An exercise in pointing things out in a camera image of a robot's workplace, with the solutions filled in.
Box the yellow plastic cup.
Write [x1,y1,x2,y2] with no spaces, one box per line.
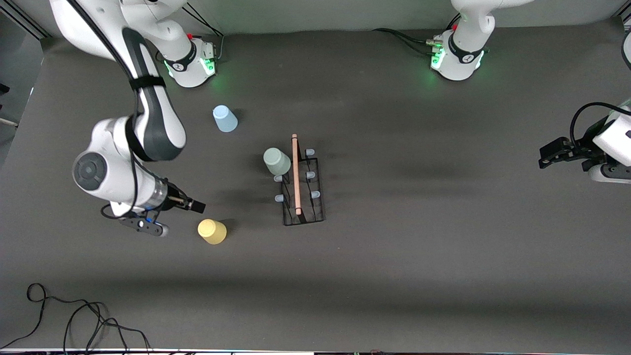
[197,218,228,246]

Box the pale green plastic cup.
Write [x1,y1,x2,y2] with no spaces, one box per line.
[263,147,292,176]

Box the black wire cup holder wooden handle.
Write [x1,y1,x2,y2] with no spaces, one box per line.
[274,133,326,226]

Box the light blue plastic cup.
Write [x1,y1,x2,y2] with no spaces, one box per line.
[212,105,239,133]

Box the dark grey table mat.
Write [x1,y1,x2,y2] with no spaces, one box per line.
[0,20,631,352]

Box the loose black cable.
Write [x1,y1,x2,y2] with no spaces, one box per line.
[0,283,152,355]

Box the black right arm base cable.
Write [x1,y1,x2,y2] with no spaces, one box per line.
[181,2,225,62]

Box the black arm base cable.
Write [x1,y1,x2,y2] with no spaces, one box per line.
[181,2,225,62]
[371,28,440,56]

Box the black left arm base cable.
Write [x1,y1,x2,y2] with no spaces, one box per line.
[371,28,440,56]

